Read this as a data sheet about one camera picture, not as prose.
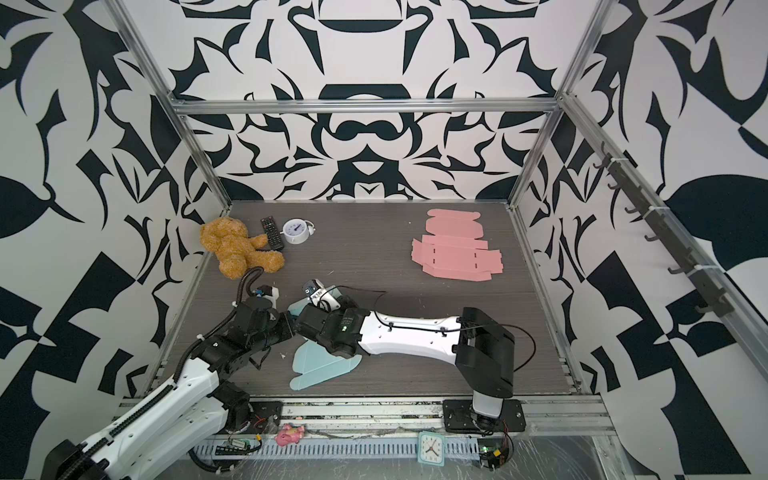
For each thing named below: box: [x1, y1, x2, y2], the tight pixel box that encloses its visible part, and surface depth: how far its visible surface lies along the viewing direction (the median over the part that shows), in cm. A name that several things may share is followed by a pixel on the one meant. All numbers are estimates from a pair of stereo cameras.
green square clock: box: [417, 431, 445, 467], surface depth 70 cm
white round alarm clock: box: [280, 218, 316, 245], surface depth 110 cm
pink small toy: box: [274, 424, 305, 446], surface depth 71 cm
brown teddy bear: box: [200, 216, 285, 280], surface depth 98 cm
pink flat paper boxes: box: [411, 209, 504, 282], surface depth 110 cm
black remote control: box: [260, 215, 284, 251], surface depth 110 cm
